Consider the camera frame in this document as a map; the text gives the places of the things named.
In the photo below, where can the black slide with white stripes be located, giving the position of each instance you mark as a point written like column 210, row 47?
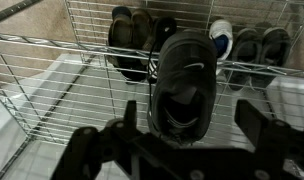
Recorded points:
column 163, row 28

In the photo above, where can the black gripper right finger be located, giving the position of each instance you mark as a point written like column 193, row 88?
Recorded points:
column 255, row 126

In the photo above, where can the small black shoe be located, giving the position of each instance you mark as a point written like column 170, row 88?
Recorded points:
column 247, row 50
column 275, row 43

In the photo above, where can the brown sandal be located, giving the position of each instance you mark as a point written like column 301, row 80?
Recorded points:
column 120, row 31
column 142, row 28

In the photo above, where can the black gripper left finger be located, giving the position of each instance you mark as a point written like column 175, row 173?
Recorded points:
column 88, row 150

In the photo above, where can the white sneaker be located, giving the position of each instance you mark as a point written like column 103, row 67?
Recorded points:
column 222, row 33

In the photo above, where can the black shoe with white swoosh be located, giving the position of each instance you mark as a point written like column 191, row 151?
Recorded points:
column 185, row 83

